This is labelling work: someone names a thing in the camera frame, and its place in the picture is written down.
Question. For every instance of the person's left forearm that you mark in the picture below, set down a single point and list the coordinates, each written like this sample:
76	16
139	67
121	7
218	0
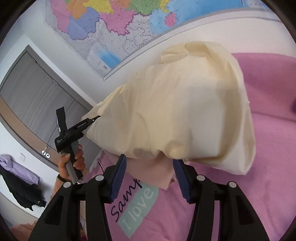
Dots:
56	188

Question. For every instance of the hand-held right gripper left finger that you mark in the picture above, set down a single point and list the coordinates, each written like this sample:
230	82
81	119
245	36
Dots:
118	178

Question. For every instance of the colourful wall map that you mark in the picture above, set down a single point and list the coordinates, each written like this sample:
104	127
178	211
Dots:
115	27

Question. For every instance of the cream shirt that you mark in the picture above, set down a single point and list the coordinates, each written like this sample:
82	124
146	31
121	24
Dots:
185	104

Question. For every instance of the grey door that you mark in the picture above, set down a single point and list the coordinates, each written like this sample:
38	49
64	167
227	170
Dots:
34	92

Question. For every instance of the small white wall switch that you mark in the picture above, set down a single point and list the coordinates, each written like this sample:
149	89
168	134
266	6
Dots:
22	157

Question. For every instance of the pink daisy print blanket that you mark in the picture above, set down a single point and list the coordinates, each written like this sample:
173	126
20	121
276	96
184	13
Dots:
272	162

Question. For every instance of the peach folded garment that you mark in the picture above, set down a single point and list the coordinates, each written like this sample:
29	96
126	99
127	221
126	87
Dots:
150	173

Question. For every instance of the black hanging garment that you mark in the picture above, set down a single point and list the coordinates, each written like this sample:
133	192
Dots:
23	190

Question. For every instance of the purple hanging garment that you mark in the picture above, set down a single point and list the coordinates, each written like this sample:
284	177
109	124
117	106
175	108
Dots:
13	165

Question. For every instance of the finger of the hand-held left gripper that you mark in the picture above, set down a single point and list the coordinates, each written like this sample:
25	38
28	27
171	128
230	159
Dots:
86	124

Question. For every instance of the person's left hand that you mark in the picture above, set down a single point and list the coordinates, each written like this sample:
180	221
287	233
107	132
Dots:
79	161

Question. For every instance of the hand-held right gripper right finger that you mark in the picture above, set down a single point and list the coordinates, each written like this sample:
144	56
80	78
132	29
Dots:
182	183

